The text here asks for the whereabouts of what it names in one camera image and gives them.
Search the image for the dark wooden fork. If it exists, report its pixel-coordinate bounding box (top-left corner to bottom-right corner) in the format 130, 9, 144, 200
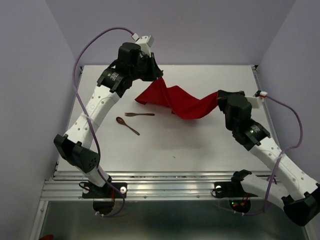
124, 112, 155, 117

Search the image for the red cloth napkin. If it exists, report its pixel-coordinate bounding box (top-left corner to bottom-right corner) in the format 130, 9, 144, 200
135, 77, 218, 120

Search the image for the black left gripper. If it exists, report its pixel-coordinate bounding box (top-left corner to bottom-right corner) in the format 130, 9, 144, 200
129, 52, 163, 82

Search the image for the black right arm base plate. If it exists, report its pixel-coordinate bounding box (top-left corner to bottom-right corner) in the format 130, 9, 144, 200
211, 181, 257, 199

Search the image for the aluminium front rail frame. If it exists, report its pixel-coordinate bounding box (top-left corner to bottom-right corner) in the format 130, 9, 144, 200
40, 170, 234, 202

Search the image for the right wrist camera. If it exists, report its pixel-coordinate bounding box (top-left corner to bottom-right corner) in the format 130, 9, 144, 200
245, 90, 268, 109

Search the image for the dark wooden spoon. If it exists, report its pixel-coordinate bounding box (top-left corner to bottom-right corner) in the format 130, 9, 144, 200
116, 116, 140, 136

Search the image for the aluminium left side rail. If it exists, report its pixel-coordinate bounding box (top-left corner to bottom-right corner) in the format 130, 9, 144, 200
51, 79, 76, 179

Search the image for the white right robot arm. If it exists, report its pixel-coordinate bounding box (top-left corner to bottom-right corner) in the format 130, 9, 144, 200
211, 90, 320, 227

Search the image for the aluminium right side rail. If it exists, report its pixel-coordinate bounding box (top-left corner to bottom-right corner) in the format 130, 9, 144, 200
251, 64, 288, 173

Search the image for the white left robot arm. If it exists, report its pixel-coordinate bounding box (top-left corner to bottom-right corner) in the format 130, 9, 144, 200
53, 38, 163, 197

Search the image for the aluminium rail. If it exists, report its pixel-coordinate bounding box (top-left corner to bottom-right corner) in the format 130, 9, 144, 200
251, 64, 288, 173
51, 79, 76, 179

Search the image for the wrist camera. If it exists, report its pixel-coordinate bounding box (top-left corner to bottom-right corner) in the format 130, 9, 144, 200
245, 90, 268, 109
131, 33, 154, 56

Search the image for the red object bottom left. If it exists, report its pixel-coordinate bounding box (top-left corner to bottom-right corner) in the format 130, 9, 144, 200
38, 234, 54, 240

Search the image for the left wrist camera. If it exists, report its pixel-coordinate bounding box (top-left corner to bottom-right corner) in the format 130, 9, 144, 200
131, 33, 154, 56

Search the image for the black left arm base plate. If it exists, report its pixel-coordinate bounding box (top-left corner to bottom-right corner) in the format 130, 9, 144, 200
78, 181, 128, 199

